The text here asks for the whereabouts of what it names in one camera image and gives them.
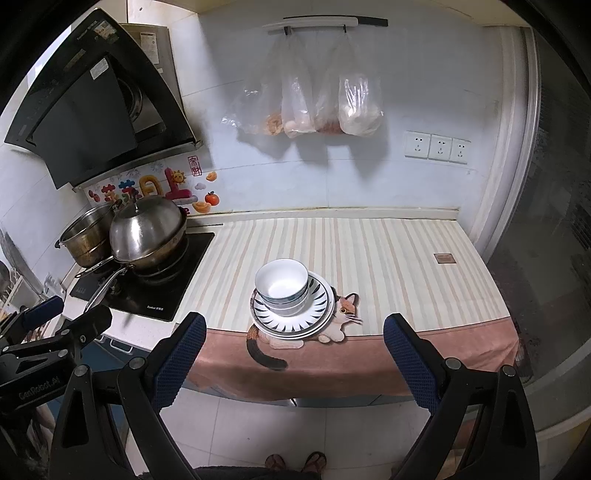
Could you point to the clear plastic bag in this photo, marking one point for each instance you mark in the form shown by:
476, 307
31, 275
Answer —
298, 106
258, 106
360, 110

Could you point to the person's right foot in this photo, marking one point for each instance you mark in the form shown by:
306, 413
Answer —
315, 461

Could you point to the wall hanging rail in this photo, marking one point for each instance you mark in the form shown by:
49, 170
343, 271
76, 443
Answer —
323, 23

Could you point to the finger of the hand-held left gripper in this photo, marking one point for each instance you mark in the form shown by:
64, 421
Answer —
87, 323
41, 311

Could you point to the person's left foot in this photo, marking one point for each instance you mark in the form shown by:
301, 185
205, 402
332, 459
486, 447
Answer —
274, 462

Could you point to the white bowl blue band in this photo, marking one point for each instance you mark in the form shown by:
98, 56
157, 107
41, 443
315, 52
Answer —
281, 281

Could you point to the blue leaf pattern plate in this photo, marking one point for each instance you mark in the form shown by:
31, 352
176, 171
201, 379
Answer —
323, 300

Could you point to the striped cat tablecloth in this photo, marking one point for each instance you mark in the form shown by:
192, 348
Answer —
392, 258

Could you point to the steel wok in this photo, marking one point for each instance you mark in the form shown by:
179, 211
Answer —
161, 258

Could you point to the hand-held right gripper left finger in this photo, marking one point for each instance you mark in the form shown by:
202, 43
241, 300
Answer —
182, 355

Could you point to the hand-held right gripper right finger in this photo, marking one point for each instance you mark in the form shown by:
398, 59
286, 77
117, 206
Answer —
411, 360

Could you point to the colourful wall stickers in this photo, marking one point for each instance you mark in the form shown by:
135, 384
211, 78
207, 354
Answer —
147, 182

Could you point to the black range hood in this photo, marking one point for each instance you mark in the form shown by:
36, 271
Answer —
83, 106

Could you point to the person's foot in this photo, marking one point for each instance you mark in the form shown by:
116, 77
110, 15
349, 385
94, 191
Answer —
274, 462
315, 461

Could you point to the white window frame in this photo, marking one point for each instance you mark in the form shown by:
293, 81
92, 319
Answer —
512, 138

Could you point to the brown cloth label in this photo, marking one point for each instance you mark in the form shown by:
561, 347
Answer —
444, 258

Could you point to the white wall socket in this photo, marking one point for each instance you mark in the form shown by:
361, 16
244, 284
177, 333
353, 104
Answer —
458, 151
441, 147
418, 145

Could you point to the blue cabinet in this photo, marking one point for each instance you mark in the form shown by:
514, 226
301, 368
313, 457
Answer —
122, 350

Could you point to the black induction stove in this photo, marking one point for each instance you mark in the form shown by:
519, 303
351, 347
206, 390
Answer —
184, 277

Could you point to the steel stockpot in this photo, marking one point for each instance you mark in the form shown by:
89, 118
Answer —
83, 240

